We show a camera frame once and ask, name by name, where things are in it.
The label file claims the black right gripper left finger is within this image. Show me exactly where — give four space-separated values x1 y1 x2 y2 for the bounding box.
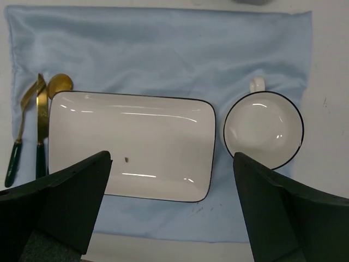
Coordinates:
1 151 112 261

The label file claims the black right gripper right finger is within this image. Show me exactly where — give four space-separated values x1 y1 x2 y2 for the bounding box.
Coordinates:
233 152 348 261

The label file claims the white round bowl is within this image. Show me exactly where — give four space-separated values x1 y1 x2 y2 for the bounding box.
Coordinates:
220 76 305 170

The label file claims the white rectangular plate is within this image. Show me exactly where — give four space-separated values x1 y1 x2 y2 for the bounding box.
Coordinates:
47 91 216 203

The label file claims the gold spoon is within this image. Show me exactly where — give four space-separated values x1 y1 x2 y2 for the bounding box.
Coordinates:
47 74 73 99

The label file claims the light blue cloth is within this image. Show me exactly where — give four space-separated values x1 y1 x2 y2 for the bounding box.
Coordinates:
4 5 312 243

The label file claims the gold knife green handle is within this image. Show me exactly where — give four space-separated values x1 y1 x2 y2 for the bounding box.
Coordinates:
35 85 49 179

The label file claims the gold fork green handle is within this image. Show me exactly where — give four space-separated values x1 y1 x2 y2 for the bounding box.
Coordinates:
4 73 44 188

